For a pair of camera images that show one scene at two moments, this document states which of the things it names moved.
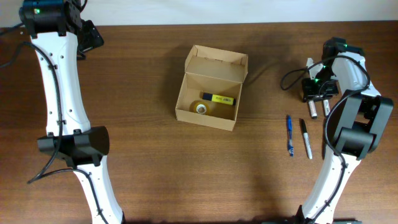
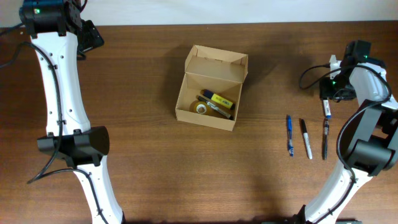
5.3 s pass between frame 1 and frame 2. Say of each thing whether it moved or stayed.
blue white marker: stayed
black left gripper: stayed
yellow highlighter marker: moved
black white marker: moved
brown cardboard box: stayed
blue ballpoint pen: stayed
